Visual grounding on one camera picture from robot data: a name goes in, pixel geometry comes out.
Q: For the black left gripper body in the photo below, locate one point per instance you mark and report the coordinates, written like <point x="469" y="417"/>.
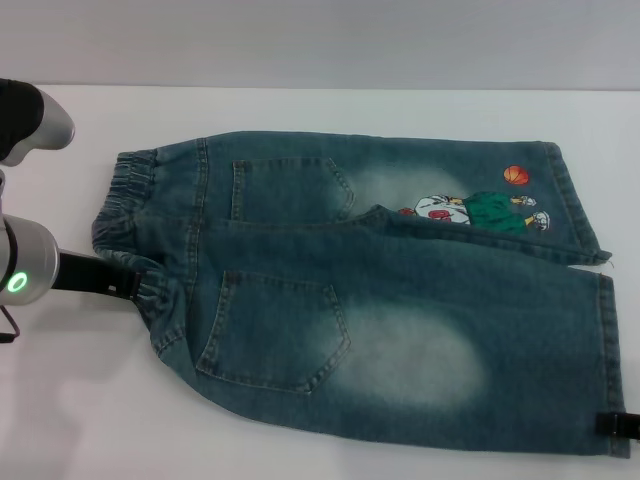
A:
<point x="85" y="275"/>

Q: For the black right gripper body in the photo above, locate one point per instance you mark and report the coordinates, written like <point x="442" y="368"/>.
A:
<point x="630" y="426"/>

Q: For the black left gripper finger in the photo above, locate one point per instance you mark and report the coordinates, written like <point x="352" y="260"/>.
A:
<point x="131" y="286"/>

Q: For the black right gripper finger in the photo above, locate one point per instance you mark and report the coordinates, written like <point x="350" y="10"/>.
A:
<point x="606" y="425"/>

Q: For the blue denim shorts cartoon print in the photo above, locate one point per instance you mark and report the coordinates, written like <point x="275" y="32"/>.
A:
<point x="380" y="300"/>

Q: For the left robot arm silver white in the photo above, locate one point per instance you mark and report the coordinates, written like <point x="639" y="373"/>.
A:
<point x="27" y="260"/>

